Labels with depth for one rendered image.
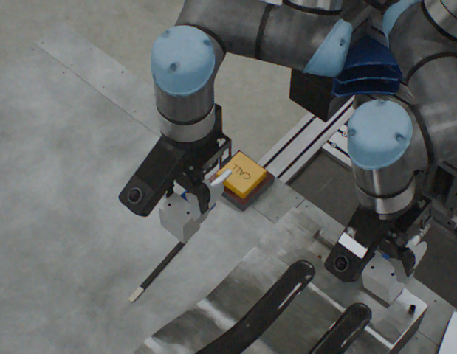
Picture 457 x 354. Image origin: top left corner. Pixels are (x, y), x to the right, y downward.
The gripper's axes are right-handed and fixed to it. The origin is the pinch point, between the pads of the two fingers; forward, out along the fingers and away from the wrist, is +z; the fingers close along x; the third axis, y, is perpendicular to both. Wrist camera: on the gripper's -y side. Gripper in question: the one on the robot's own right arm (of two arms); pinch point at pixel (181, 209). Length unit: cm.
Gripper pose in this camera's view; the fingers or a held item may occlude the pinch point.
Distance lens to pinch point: 143.6
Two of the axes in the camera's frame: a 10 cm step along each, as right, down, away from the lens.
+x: -7.5, -5.6, 3.5
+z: 0.0, 5.3, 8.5
